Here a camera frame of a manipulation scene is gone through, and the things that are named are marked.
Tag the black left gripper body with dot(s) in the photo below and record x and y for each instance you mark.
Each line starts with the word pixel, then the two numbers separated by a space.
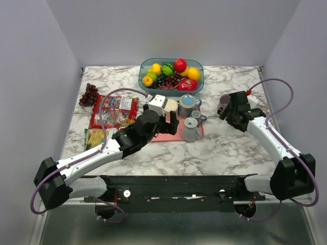
pixel 159 128

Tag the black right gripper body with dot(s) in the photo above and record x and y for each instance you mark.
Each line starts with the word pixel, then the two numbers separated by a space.
pixel 230 118

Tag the grey ceramic mug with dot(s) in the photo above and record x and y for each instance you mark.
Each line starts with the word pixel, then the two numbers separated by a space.
pixel 190 131

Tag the purple ceramic mug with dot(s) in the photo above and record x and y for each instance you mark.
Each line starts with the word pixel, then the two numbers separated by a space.
pixel 223 102

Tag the small grey-purple mug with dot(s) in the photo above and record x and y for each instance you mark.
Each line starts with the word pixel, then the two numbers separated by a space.
pixel 200 118

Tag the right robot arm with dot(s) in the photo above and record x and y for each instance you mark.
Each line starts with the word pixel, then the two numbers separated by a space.
pixel 294 171

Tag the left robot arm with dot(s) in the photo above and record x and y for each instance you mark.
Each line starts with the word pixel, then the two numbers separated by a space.
pixel 53 179

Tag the cream ceramic mug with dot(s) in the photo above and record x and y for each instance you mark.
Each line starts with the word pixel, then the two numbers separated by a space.
pixel 171 105

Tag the blue-bottom beige mug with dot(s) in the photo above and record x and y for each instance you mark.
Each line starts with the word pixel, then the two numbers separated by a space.
pixel 187 104

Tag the pink plastic tray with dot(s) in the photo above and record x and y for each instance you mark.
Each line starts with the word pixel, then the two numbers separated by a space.
pixel 168 137

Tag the colourful candy bag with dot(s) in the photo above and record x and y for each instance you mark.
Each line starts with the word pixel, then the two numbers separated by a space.
pixel 117 112

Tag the small orange toy fruit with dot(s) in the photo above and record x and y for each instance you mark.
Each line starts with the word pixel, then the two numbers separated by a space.
pixel 147 81

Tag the dark grapes in container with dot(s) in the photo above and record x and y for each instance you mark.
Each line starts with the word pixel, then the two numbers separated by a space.
pixel 166 82

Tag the red toy dragon fruit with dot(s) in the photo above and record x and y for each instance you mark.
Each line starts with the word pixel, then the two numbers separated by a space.
pixel 187 85

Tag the green toy lime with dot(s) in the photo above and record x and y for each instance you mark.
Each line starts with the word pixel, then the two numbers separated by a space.
pixel 152 75

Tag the teal plastic fruit container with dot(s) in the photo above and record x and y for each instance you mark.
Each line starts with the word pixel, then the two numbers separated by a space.
pixel 145 66

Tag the yellow toy lemon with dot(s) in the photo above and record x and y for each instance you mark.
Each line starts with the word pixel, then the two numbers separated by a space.
pixel 156 68

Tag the green toy watermelon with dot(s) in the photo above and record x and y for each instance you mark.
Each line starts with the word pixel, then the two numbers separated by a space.
pixel 167 69

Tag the Chuba cassava chips bag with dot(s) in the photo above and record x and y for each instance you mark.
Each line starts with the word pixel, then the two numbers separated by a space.
pixel 93 138

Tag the red toy apple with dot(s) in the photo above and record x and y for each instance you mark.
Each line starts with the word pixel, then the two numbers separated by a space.
pixel 180 65

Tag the red grape bunch on table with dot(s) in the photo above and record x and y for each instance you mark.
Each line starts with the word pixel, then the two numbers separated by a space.
pixel 90 96

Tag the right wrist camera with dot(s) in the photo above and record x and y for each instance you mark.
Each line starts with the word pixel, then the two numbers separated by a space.
pixel 253 100

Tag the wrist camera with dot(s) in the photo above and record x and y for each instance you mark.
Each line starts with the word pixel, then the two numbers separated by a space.
pixel 157 103
pixel 253 100

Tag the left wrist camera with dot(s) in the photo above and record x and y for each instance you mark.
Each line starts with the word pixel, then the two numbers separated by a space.
pixel 157 103

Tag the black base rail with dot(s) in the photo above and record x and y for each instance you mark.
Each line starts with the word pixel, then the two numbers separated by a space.
pixel 158 194

